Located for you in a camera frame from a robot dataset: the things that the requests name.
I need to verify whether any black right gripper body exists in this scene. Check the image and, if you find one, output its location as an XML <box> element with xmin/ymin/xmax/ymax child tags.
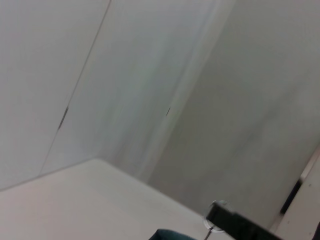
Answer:
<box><xmin>249</xmin><ymin>221</ymin><xmax>284</xmax><ymax>240</ymax></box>

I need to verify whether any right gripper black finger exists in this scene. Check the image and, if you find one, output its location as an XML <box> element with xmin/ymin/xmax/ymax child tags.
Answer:
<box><xmin>208</xmin><ymin>202</ymin><xmax>254</xmax><ymax>240</ymax></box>

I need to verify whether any dark teal fabric bag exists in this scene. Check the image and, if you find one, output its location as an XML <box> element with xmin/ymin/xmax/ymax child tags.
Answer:
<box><xmin>149</xmin><ymin>199</ymin><xmax>230</xmax><ymax>240</ymax></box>

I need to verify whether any white frame with dark strip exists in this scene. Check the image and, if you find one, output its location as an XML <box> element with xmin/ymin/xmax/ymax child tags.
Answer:
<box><xmin>269</xmin><ymin>149</ymin><xmax>320</xmax><ymax>236</ymax></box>

